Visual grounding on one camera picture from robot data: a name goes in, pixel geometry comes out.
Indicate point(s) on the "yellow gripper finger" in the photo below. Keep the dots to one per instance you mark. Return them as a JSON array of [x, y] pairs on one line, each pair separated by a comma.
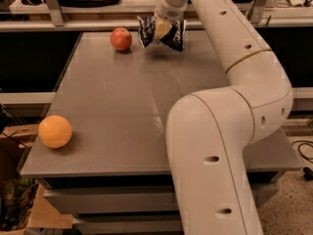
[[162, 28]]

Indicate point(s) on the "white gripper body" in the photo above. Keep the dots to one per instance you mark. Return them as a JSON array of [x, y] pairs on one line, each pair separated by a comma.
[[169, 13]]

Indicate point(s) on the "blue kettle chip bag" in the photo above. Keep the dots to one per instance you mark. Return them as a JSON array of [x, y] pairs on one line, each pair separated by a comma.
[[174, 39]]

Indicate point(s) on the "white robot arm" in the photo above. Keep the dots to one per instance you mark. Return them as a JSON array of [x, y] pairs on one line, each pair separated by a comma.
[[207, 131]]

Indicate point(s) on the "red apple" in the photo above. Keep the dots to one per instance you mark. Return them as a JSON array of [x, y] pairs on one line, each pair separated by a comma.
[[121, 39]]

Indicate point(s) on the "orange fruit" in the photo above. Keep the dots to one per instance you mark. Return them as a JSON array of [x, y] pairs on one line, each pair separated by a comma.
[[54, 131]]

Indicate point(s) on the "grey upper drawer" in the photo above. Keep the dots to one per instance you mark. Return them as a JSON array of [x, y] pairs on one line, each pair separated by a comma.
[[164, 198]]

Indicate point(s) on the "grey drawer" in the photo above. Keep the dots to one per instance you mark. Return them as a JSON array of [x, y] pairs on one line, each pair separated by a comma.
[[167, 223], [164, 198]]

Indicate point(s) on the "grey lower drawer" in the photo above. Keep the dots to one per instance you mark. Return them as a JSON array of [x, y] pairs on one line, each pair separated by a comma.
[[167, 223]]

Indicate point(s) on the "brown cardboard box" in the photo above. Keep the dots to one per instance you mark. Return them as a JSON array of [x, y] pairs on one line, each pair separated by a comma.
[[24, 211]]

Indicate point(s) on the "right metal shelf bracket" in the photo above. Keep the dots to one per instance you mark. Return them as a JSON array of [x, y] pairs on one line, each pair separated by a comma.
[[256, 11]]

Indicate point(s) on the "metal shelf bracket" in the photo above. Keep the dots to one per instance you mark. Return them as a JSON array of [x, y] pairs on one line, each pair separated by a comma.
[[55, 12], [256, 11]]

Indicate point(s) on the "left metal shelf bracket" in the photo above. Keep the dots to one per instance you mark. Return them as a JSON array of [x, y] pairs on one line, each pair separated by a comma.
[[55, 12]]

